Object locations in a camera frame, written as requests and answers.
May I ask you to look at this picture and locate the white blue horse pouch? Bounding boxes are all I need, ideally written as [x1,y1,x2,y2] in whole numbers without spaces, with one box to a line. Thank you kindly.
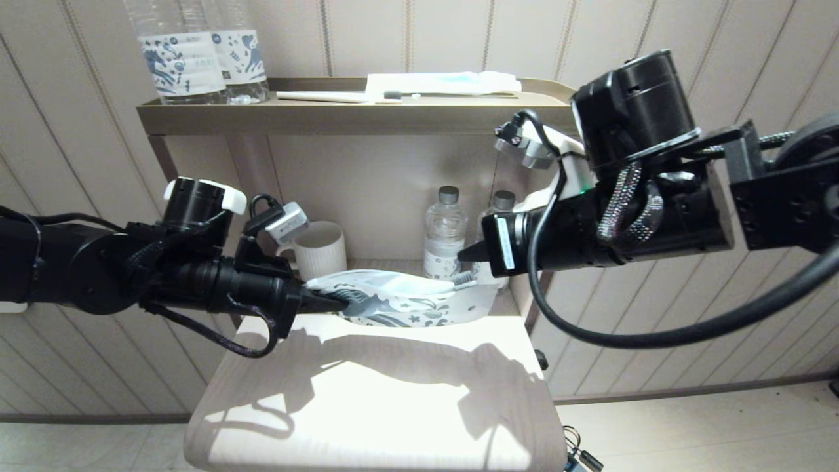
[305,267,500,328]

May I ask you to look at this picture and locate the small clear water bottle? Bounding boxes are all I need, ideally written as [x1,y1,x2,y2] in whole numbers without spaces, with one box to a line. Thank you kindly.
[482,190,518,220]
[423,186,469,281]

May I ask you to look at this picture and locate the white ribbed mug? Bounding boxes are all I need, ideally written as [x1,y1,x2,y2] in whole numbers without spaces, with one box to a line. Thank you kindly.
[275,221,348,283]

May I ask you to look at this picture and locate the brown open shelf cabinet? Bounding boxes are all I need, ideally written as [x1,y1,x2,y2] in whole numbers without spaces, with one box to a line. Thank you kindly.
[136,77,614,332]

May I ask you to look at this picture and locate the white blue packet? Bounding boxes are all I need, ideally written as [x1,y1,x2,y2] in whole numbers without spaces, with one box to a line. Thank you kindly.
[364,71,523,98]

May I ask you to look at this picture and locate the white toothbrush dark bristles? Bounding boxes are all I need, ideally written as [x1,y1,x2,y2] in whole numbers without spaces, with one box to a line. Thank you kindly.
[275,90,421,106]

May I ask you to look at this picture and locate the large water bottle horse label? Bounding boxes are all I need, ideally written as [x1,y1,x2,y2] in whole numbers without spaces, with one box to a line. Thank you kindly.
[203,0,269,104]
[123,0,229,106]

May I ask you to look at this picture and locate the braided black right arm cable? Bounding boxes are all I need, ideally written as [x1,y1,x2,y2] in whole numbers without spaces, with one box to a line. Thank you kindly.
[596,164,664,241]

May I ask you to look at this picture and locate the braided black arm cable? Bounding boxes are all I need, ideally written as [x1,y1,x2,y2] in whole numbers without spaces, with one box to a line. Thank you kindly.
[128,223,279,359]
[596,164,664,241]

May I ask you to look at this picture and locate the braided black left arm cable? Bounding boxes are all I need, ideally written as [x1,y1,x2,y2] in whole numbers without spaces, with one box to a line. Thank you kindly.
[128,223,279,359]

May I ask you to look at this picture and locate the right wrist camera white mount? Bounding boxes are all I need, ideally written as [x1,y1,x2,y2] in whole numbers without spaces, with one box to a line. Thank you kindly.
[494,111,598,214]

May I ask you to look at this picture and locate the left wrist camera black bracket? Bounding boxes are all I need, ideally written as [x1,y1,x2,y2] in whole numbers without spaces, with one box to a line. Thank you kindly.
[235,193,311,279]

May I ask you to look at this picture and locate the left camera smooth black cable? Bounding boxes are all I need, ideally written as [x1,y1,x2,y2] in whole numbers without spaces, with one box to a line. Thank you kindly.
[0,193,276,233]

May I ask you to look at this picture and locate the black connector with wires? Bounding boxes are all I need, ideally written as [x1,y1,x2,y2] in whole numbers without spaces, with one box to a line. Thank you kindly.
[562,426,605,472]

